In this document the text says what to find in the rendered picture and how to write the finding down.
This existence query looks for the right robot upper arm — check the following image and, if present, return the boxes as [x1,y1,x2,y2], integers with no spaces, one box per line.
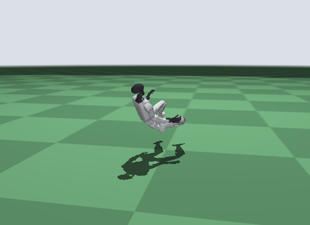
[143,103,158,121]

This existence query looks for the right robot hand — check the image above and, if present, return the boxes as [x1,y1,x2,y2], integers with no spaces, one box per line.
[166,115,181,123]

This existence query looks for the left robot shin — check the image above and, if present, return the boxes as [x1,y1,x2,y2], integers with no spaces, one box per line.
[158,100,166,116]

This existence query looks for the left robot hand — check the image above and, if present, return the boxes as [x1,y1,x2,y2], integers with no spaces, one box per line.
[145,90,155,100]

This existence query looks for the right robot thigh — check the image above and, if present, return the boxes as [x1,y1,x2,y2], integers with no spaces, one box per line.
[156,116,185,132]

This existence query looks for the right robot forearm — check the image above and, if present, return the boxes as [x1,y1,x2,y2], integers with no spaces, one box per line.
[154,117,170,124]

